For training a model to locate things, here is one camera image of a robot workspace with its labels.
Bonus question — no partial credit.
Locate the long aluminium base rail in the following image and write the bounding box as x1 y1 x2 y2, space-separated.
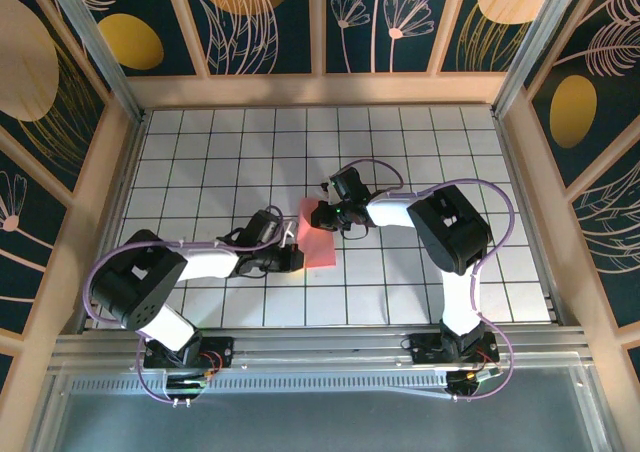
49 326 591 373

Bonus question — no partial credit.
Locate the aluminium side rail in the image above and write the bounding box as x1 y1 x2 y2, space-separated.
79 116 149 333
492 111 569 326

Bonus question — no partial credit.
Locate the pink cloth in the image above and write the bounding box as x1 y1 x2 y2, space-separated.
297 196 337 269

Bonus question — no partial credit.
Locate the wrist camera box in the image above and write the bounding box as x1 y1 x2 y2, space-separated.
327 167 374 204
245 209 286 247

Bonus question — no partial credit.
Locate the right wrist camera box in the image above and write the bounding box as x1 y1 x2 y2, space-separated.
327 167 374 204

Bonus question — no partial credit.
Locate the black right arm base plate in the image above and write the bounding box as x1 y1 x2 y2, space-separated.
409 332 500 366

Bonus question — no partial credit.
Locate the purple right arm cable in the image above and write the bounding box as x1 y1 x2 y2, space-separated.
344 158 516 403

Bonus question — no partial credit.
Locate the slotted grey cable duct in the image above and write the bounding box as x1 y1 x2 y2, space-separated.
69 371 451 394

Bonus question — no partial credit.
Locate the aluminium corner post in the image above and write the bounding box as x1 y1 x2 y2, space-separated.
38 0 149 123
491 0 589 118

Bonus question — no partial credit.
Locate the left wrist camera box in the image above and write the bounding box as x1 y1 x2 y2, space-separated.
245 209 286 247

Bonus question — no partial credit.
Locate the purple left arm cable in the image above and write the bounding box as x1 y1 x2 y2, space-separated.
82 204 301 404

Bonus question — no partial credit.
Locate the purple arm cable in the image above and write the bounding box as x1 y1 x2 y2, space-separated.
344 158 516 403
82 204 301 404

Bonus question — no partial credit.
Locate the small wired control board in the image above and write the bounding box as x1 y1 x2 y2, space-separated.
164 371 209 406
434 366 501 401

